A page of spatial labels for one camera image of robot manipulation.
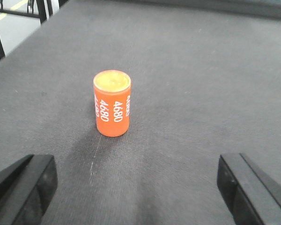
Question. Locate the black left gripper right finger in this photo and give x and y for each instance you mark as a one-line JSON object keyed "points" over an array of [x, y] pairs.
{"points": [[251, 195]]}

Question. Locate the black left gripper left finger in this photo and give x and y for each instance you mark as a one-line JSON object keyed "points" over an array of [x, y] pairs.
{"points": [[26, 189]]}

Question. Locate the orange cylindrical capacitor 4680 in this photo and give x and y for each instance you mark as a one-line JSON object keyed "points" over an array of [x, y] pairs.
{"points": [[112, 97]]}

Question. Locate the black metal frame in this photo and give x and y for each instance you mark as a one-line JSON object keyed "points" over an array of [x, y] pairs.
{"points": [[20, 18]]}

